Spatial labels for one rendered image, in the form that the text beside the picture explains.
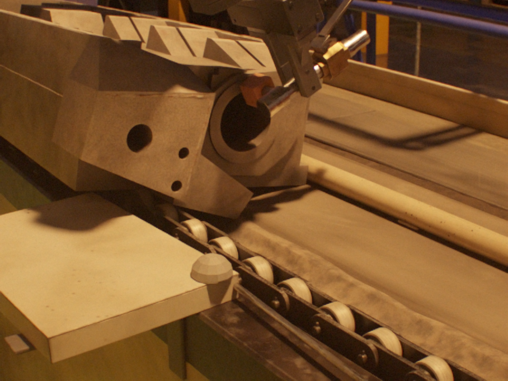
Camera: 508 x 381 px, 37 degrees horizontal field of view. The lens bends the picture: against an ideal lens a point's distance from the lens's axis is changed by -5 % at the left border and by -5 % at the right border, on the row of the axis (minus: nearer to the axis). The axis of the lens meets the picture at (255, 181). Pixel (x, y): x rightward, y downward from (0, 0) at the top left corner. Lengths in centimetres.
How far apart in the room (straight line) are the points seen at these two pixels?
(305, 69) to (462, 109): 63
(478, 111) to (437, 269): 66
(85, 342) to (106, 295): 6
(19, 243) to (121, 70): 23
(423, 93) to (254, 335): 98
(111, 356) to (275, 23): 47
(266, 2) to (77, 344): 45
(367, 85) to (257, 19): 81
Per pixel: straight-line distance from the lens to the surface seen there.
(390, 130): 149
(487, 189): 121
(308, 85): 99
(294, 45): 94
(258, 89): 102
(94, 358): 109
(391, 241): 99
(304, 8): 92
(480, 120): 154
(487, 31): 167
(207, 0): 89
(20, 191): 122
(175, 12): 730
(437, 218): 100
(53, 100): 105
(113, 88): 88
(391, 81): 168
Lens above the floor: 115
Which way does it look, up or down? 19 degrees down
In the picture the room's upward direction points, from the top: 1 degrees clockwise
